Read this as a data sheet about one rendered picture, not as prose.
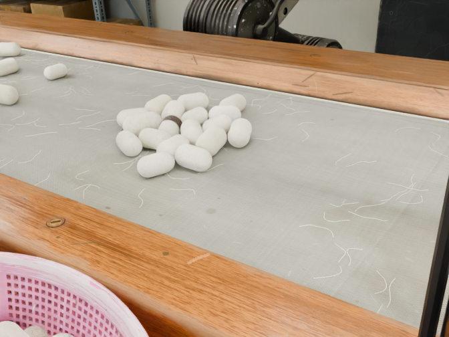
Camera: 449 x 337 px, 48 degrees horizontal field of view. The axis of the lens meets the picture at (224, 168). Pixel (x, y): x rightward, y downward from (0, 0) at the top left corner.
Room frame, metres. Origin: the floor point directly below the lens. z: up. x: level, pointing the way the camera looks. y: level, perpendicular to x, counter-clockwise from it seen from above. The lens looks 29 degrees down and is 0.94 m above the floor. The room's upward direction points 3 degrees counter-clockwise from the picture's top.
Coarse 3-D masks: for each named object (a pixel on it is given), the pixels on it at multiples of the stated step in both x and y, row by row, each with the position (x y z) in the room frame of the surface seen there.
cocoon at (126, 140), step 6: (120, 132) 0.42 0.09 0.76; (126, 132) 0.42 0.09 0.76; (132, 132) 0.42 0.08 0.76; (120, 138) 0.41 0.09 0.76; (126, 138) 0.40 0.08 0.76; (132, 138) 0.40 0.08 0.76; (138, 138) 0.41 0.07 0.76; (120, 144) 0.40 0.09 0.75; (126, 144) 0.40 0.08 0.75; (132, 144) 0.40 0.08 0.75; (138, 144) 0.40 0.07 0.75; (126, 150) 0.40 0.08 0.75; (132, 150) 0.40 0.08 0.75; (138, 150) 0.40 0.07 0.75
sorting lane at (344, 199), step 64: (64, 64) 0.71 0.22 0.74; (0, 128) 0.48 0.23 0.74; (64, 128) 0.48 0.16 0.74; (256, 128) 0.45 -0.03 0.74; (320, 128) 0.44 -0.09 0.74; (384, 128) 0.43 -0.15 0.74; (448, 128) 0.43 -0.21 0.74; (64, 192) 0.35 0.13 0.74; (128, 192) 0.34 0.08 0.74; (192, 192) 0.34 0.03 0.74; (256, 192) 0.33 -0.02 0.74; (320, 192) 0.33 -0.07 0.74; (384, 192) 0.32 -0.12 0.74; (256, 256) 0.25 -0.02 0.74; (320, 256) 0.25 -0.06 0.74; (384, 256) 0.25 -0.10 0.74
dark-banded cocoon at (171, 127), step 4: (164, 120) 0.44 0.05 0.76; (168, 120) 0.44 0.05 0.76; (160, 124) 0.43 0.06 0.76; (164, 124) 0.43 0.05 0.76; (168, 124) 0.43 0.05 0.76; (172, 124) 0.43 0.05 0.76; (176, 124) 0.43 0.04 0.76; (160, 128) 0.43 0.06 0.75; (164, 128) 0.43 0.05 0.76; (168, 128) 0.43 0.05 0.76; (172, 128) 0.43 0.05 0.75; (176, 128) 0.43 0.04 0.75; (168, 132) 0.42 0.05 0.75; (172, 132) 0.43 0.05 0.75; (176, 132) 0.43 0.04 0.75
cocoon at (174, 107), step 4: (172, 100) 0.49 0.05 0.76; (176, 100) 0.49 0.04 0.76; (168, 104) 0.48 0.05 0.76; (172, 104) 0.48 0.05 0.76; (176, 104) 0.48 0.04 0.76; (180, 104) 0.48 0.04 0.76; (164, 108) 0.47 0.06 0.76; (168, 108) 0.47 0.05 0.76; (172, 108) 0.47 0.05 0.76; (176, 108) 0.47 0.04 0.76; (180, 108) 0.48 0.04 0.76; (164, 112) 0.46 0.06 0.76; (168, 112) 0.46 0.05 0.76; (172, 112) 0.46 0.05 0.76; (176, 112) 0.46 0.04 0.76; (180, 112) 0.47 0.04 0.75; (164, 116) 0.46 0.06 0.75; (180, 116) 0.47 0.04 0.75
